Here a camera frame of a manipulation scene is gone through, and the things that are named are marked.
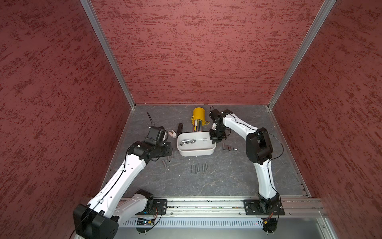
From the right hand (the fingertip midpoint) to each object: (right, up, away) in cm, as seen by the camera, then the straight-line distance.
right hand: (214, 143), depth 93 cm
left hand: (-26, -2, -16) cm, 31 cm away
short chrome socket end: (+11, -3, +1) cm, 11 cm away
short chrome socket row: (+9, -3, +2) cm, 10 cm away
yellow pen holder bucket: (-9, +20, +13) cm, 26 cm away
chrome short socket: (-5, +2, +5) cm, 8 cm away
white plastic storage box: (-12, -1, +4) cm, 13 cm away
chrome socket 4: (-14, -15, -6) cm, 21 cm away
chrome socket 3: (-12, -14, -7) cm, 20 cm away
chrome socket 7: (+7, -2, +4) cm, 8 cm away
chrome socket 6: (-29, -9, -2) cm, 31 cm away
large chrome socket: (-19, +1, +4) cm, 19 cm away
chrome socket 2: (-7, -14, -6) cm, 17 cm away
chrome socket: (-5, -13, -5) cm, 15 cm away
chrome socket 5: (-27, -6, -1) cm, 27 cm away
